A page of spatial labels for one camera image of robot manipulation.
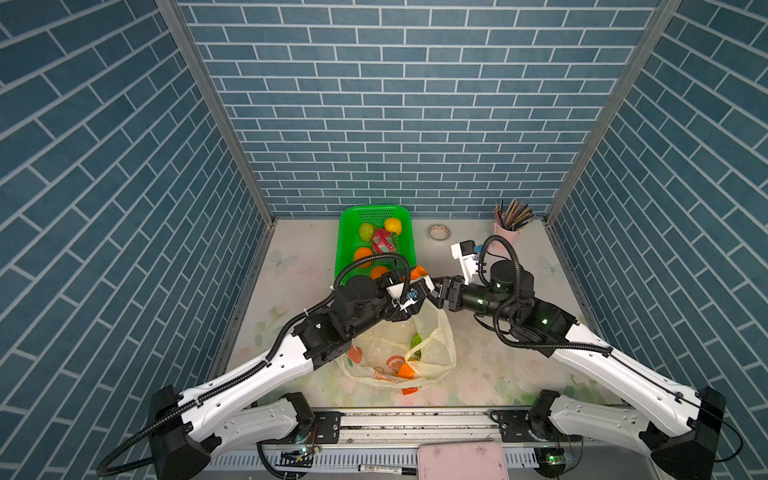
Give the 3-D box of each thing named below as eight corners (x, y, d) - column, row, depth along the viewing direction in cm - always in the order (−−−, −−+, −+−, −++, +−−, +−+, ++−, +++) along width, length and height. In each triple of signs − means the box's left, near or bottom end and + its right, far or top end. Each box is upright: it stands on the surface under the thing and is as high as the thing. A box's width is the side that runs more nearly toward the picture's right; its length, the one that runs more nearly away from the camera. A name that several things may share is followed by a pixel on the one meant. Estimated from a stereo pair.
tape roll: (428, 240, 117) (429, 236, 115) (427, 228, 121) (428, 224, 119) (450, 240, 117) (451, 236, 115) (448, 228, 121) (449, 224, 119)
